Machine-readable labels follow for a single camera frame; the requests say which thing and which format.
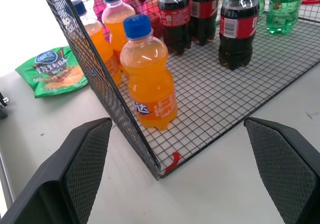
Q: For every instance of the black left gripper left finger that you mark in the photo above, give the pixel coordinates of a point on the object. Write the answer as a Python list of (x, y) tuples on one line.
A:
[(60, 174)]

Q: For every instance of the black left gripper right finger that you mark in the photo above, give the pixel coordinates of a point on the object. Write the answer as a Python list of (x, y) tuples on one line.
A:
[(282, 169)]

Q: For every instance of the pink snack bag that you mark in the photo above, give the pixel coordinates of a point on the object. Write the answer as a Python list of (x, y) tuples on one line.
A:
[(147, 6)]

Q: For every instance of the green chips bag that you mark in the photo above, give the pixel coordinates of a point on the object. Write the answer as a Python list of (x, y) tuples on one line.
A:
[(55, 71)]

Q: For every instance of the red zip tie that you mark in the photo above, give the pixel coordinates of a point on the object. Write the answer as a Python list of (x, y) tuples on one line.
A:
[(173, 161)]

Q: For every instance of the orange soda bottle blue cap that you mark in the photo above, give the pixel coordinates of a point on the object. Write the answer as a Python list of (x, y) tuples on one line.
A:
[(100, 46), (117, 19), (150, 79)]

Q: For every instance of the cola bottle red label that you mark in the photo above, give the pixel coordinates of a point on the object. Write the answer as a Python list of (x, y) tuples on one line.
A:
[(175, 19), (238, 29), (203, 11)]

